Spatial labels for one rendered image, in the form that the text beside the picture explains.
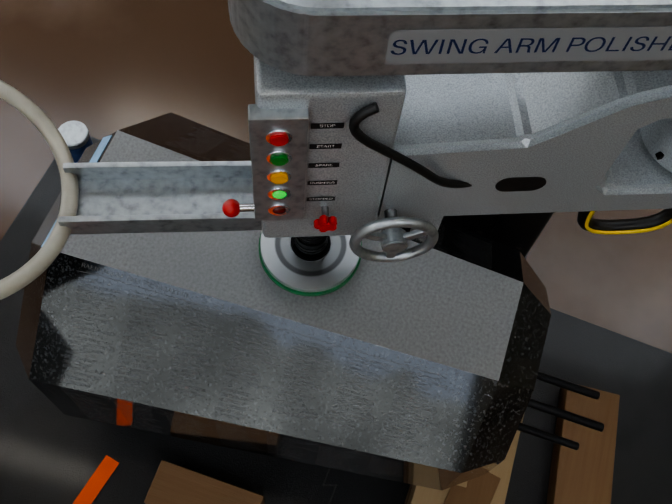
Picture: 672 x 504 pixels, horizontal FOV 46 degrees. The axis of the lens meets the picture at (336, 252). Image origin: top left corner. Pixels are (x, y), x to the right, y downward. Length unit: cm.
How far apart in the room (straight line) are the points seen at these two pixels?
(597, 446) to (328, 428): 99
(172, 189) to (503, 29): 76
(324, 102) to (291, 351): 76
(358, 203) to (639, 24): 51
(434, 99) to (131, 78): 192
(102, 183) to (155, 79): 151
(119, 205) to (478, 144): 67
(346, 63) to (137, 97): 203
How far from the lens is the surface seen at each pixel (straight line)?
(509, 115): 125
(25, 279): 142
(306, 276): 163
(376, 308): 168
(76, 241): 178
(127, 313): 176
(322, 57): 98
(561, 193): 138
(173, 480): 227
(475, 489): 222
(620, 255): 284
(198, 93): 295
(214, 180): 151
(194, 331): 172
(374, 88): 105
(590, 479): 245
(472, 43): 99
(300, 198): 123
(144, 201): 150
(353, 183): 123
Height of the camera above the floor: 235
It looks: 64 degrees down
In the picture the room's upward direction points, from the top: 8 degrees clockwise
